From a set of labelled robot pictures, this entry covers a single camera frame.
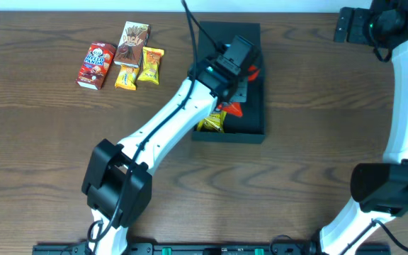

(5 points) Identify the red Hacks candy bag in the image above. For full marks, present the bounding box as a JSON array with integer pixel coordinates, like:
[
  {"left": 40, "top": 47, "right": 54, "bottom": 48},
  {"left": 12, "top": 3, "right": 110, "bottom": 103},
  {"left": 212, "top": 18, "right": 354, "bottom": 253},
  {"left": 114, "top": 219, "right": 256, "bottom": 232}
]
[{"left": 217, "top": 65, "right": 260, "bottom": 118}]

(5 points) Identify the dark green gift box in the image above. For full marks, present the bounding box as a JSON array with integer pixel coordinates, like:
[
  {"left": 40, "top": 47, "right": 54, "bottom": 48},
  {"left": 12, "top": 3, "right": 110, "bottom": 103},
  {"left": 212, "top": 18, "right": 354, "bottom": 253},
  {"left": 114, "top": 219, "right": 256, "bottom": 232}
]
[{"left": 192, "top": 21, "right": 266, "bottom": 144}]

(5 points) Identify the yellow candy bag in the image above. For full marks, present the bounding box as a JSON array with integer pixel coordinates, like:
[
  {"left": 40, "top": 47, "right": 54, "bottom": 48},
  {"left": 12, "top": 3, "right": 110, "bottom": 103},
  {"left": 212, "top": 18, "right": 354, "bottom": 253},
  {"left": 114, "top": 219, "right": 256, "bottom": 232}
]
[{"left": 196, "top": 110, "right": 227, "bottom": 133}]

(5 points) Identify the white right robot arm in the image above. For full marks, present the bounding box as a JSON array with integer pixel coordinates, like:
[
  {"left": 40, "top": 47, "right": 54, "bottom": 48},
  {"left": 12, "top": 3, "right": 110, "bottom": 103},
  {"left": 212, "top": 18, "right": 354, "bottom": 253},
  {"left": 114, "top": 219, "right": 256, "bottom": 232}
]
[{"left": 304, "top": 1, "right": 408, "bottom": 254}]

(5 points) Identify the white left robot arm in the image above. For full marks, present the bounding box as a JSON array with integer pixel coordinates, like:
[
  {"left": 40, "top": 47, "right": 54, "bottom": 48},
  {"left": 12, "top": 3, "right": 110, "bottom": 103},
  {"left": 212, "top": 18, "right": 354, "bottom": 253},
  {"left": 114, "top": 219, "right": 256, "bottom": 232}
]
[{"left": 81, "top": 35, "right": 260, "bottom": 254}]

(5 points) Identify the yellow orange snack packet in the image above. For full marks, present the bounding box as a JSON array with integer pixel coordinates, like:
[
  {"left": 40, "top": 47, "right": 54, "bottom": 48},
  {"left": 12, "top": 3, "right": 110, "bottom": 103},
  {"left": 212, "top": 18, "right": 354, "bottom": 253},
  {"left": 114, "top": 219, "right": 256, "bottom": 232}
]
[{"left": 137, "top": 47, "right": 164, "bottom": 85}]

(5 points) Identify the small yellow snack packet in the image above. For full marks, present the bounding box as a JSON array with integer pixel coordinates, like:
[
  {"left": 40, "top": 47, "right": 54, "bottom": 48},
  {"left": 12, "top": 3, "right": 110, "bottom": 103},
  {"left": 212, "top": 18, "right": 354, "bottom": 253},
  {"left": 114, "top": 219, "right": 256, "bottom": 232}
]
[{"left": 115, "top": 65, "right": 140, "bottom": 91}]

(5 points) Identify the brown Pocky box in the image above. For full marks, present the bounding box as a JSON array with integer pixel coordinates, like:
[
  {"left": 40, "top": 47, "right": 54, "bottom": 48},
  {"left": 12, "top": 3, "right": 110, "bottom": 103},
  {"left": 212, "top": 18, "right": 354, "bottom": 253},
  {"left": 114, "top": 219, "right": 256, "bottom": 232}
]
[{"left": 113, "top": 21, "right": 150, "bottom": 68}]

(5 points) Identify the red Hello Panda box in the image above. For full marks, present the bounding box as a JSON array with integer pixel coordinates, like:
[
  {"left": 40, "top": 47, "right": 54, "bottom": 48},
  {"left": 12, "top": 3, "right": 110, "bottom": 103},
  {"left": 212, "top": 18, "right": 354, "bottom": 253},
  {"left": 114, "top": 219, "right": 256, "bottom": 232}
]
[{"left": 75, "top": 41, "right": 116, "bottom": 90}]

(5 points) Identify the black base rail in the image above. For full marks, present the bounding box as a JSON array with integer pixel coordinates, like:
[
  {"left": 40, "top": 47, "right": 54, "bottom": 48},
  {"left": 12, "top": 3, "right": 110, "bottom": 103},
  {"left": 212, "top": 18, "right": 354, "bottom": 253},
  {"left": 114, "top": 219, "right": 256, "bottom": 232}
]
[{"left": 32, "top": 242, "right": 392, "bottom": 255}]

